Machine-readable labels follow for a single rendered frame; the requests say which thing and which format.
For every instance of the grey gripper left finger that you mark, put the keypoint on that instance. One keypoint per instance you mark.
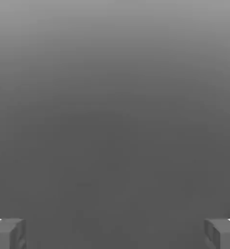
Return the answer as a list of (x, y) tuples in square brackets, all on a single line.
[(5, 233)]

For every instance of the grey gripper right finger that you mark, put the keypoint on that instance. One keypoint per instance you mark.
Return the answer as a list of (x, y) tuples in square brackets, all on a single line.
[(223, 233)]

